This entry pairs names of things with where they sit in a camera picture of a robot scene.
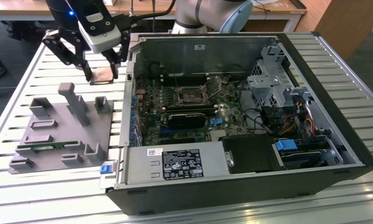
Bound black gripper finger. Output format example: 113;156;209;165
41;29;93;82
101;31;132;80

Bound silver CPU green edge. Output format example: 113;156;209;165
89;67;116;85

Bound CPU socket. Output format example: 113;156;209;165
176;86;211;105

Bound black RAM slots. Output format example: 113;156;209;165
164;106;215;115
167;73;208;87

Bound thin metal locking lever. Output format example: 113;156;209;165
208;85;231;100

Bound black graphics card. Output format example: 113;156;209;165
167;113;208;130

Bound grey plastic parts rack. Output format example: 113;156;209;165
8;82;115;175

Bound green RAM stick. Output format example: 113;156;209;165
17;140;79;150

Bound green motherboard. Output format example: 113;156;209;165
132;74;252;147

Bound white barcode sticker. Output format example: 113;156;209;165
147;148;165;157

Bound small silver heatsink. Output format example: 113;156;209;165
209;130;227;142

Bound grey power supply unit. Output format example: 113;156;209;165
121;141;231;185

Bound silver metal drive cage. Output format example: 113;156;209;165
241;44;315;112

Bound wooden desk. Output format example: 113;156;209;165
0;0;308;33

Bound blue case latch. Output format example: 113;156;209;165
100;164;116;175

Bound black rating label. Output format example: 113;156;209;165
161;149;205;181

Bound black plastic shroud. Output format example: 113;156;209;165
220;134;287;175

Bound hard disk in blue carrier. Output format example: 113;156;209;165
273;137;331;168

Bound black open PC case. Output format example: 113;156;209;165
104;31;373;217

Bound brown wooden cabinet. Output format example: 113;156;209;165
313;0;373;61

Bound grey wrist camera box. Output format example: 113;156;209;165
76;0;123;54

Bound thin black hanging cable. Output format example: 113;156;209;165
151;0;159;33

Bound thick black gripper cable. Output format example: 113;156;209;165
112;0;177;25

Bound black internal cable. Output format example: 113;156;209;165
243;108;277;135

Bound coloured wire bundle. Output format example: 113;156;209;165
280;112;317;138

